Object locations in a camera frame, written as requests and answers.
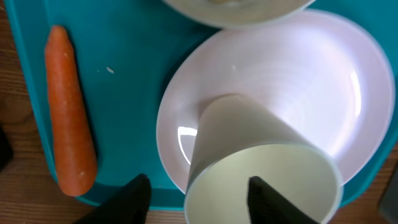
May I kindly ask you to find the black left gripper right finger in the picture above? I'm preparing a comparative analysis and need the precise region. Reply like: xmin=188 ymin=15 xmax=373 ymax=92
xmin=247 ymin=176 xmax=318 ymax=224

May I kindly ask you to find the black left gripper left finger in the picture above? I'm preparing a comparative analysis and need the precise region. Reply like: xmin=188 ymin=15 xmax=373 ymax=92
xmin=74 ymin=174 xmax=152 ymax=224

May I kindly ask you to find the white paper cup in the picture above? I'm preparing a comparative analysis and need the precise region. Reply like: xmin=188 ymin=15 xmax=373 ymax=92
xmin=184 ymin=95 xmax=343 ymax=223

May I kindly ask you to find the orange carrot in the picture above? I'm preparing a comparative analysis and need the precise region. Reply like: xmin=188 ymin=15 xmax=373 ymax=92
xmin=45 ymin=26 xmax=97 ymax=197

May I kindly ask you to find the white bowl with peanuts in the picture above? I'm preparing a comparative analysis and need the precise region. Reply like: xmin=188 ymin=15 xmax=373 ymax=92
xmin=164 ymin=0 xmax=315 ymax=29

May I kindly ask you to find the black waste tray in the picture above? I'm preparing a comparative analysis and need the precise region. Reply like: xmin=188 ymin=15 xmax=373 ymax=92
xmin=0 ymin=128 xmax=14 ymax=171

